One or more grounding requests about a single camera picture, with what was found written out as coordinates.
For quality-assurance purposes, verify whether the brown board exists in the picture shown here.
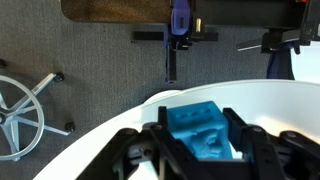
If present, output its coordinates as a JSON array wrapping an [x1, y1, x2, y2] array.
[[60, 0, 174, 24]]

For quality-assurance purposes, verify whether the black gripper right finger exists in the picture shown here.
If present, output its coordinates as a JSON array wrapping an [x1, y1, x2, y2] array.
[[222, 107, 320, 180]]

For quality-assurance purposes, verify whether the grey office chair base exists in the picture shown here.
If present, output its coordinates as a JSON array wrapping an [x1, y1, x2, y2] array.
[[0, 59, 76, 163]]

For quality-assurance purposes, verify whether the black metal bracket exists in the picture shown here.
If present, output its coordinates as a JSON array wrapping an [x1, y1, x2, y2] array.
[[235, 28, 320, 55]]

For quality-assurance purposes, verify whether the blue handled bar clamp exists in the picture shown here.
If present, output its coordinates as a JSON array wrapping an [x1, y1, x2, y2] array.
[[163, 0, 194, 84]]

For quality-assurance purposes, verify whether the blue toy block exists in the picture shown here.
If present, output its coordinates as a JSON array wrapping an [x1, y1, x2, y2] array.
[[165, 100, 234, 160]]

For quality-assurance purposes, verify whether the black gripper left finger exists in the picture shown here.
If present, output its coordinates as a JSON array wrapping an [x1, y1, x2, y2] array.
[[75, 105, 208, 180]]

